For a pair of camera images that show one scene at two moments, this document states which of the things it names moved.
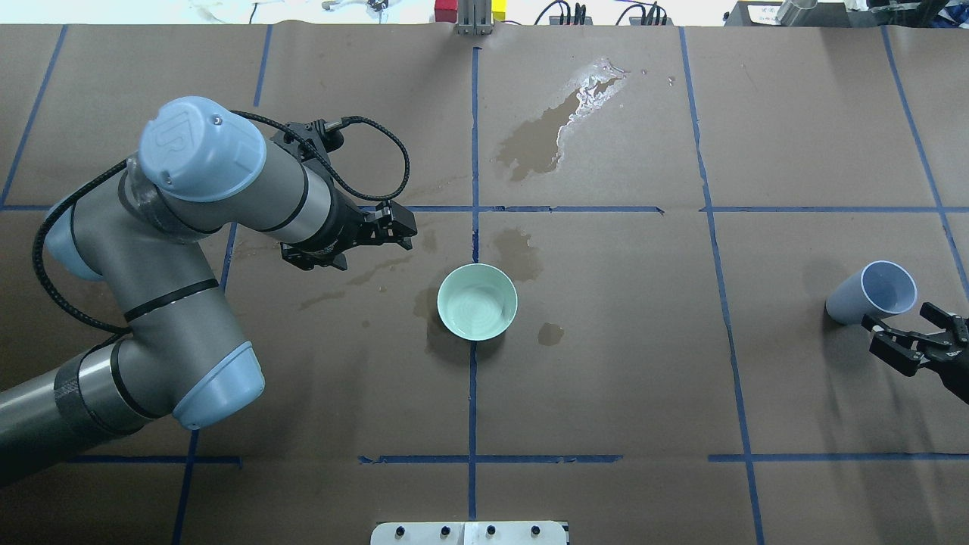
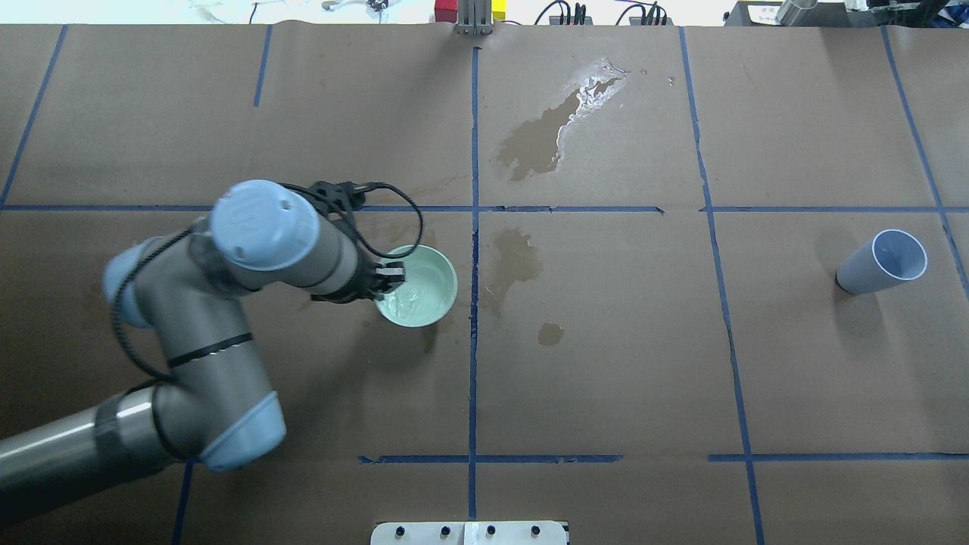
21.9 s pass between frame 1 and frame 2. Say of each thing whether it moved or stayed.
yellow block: stayed
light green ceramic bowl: moved
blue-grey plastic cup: moved
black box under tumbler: stayed
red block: stayed
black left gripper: moved
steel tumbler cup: stayed
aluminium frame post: stayed
